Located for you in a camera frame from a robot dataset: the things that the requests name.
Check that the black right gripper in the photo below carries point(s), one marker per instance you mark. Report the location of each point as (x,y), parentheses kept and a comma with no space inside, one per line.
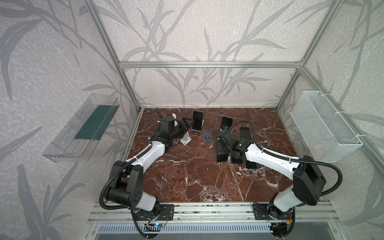
(222,145)

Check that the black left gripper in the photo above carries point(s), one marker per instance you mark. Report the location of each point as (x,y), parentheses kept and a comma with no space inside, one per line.
(181,130)

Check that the black smartphone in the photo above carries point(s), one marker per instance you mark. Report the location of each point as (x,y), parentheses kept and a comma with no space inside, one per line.
(251,165)
(220,158)
(236,160)

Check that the purple-edged smartphone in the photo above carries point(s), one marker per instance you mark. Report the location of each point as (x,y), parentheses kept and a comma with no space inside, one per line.
(197,117)

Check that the green-edged smartphone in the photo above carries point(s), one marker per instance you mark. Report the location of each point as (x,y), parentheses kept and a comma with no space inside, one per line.
(226,123)

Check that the black front smartphone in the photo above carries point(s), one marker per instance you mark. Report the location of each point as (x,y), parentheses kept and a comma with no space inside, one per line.
(251,165)

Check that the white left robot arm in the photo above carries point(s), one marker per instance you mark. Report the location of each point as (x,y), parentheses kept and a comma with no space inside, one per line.
(124,189)

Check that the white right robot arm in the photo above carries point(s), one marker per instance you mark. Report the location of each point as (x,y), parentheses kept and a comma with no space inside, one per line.
(308,180)

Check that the grey round-base phone stand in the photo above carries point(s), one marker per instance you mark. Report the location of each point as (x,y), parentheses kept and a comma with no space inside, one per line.
(207,136)

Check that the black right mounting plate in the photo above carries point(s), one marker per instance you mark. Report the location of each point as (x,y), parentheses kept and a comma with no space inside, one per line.
(264,211)

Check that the black mounting plate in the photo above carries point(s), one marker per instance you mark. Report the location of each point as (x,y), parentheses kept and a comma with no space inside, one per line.
(264,211)
(161,212)

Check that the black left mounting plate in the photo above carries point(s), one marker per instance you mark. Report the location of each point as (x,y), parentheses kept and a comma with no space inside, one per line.
(161,212)

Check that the green circuit board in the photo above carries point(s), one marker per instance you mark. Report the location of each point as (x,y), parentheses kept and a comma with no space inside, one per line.
(156,226)

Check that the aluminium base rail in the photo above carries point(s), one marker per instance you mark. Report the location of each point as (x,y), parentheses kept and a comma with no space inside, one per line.
(242,212)

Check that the white wire mesh basket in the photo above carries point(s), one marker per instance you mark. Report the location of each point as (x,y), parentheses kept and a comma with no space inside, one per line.
(327,134)

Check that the clear plastic wall bin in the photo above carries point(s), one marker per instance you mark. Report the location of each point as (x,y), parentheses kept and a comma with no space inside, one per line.
(79,138)

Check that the aluminium frame enclosure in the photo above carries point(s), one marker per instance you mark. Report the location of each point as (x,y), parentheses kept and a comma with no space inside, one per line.
(254,54)

